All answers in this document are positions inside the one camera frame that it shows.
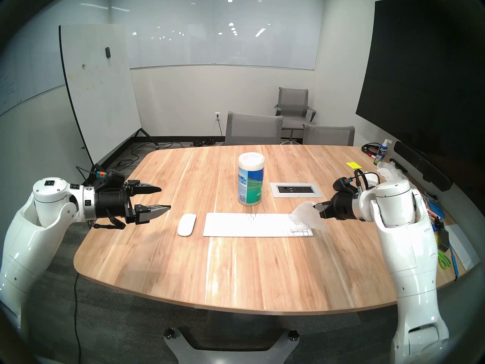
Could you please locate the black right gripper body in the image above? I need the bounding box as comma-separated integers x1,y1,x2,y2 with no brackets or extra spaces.
327,192,360,221

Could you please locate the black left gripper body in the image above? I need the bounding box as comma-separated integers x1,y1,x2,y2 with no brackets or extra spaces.
94,180,141,224

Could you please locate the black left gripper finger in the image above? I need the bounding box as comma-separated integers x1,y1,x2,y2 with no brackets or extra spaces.
131,180,162,195
134,204,172,225

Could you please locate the white disinfecting wipe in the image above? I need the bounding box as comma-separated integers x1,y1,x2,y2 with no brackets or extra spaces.
289,201,330,233

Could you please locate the disinfecting wipes canister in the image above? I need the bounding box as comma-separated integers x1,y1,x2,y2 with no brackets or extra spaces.
238,152,266,206

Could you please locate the silver table power outlet box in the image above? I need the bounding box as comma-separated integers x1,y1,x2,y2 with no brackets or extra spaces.
270,182,323,198

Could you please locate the crumpled white tissue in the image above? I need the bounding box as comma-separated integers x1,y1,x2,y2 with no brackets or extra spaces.
377,162,409,180

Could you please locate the whiteboard cleaner spray bottle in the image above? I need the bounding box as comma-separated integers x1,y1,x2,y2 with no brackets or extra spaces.
374,139,393,166

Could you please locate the grey mesh office chair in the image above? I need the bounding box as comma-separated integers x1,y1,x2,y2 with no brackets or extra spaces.
225,111,283,146
303,125,355,146

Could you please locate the white slim keyboard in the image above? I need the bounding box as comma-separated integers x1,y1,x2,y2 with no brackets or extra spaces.
203,213,314,238

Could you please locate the black video conference bar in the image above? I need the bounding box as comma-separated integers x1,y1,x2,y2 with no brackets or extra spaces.
394,141,453,192

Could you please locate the black whiteboard eraser block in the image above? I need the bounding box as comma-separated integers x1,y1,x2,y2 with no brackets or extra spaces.
436,227,451,252

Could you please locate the mobile whiteboard on stand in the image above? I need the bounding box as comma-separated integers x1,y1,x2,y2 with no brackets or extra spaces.
59,24,160,166

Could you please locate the grey office chair with armrests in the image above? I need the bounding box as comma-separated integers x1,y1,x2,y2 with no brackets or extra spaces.
275,87,317,142

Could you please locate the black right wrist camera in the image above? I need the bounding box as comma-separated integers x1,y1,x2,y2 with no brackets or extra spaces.
333,177,359,195

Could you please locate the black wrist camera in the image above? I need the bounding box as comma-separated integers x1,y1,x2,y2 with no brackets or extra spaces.
333,177,359,195
94,170,125,189

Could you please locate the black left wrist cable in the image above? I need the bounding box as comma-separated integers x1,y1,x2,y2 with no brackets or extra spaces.
93,212,126,230

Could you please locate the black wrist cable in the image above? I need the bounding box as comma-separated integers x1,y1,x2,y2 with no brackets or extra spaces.
354,169,380,190
93,212,126,230

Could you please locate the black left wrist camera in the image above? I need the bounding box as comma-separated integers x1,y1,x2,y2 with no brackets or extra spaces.
94,170,125,189

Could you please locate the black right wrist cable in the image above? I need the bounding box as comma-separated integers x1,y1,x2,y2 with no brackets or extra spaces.
354,169,380,190

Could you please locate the white wireless mouse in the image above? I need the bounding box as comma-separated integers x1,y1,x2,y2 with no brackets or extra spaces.
177,213,197,237

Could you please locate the black hanging robot cable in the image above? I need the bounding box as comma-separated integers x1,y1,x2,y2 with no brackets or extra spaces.
74,272,82,364

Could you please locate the large black wall screen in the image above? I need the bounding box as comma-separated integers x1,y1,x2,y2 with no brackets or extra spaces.
355,0,485,168

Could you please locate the glass wall board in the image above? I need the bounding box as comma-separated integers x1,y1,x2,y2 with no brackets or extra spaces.
0,33,66,116
110,0,318,71

